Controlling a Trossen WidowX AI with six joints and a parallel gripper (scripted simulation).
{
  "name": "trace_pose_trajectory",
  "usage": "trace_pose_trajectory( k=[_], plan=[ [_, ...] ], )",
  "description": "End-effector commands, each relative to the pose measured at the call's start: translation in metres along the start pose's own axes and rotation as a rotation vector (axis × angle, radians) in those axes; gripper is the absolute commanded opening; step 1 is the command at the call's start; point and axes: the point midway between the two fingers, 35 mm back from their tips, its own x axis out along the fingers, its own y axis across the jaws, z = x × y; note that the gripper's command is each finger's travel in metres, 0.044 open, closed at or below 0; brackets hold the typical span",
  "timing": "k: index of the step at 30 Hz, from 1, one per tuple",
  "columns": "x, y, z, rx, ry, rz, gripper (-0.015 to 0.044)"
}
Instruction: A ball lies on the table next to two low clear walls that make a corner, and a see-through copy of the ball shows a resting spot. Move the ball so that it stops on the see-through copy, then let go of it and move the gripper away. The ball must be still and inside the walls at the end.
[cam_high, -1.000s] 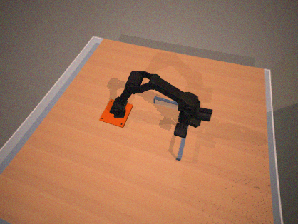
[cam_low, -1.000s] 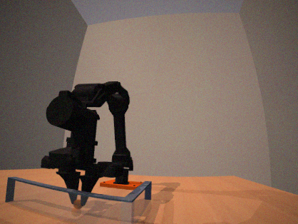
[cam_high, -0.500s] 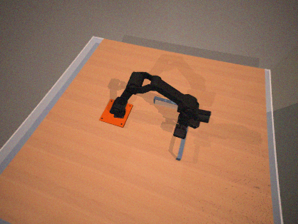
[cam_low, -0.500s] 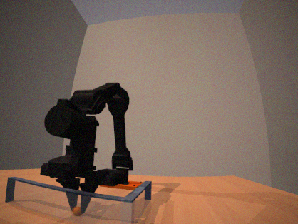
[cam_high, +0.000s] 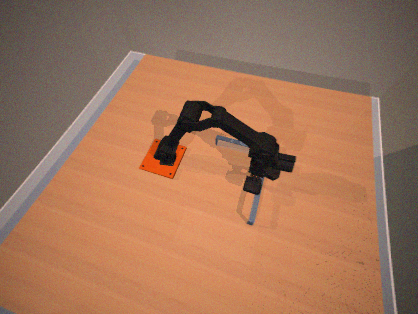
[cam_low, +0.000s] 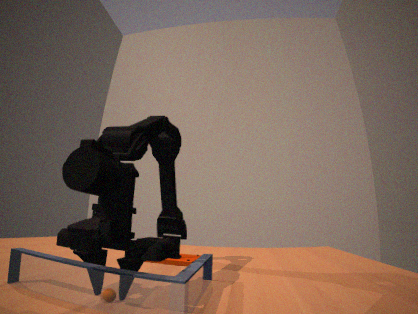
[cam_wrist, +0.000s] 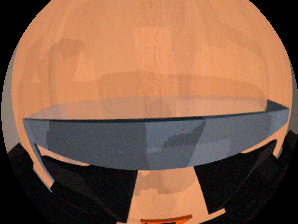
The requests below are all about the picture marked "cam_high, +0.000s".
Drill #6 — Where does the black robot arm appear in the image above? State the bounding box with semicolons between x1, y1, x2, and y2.
153;100;297;181

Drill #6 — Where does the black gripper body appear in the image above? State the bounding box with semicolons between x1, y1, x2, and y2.
243;160;267;195

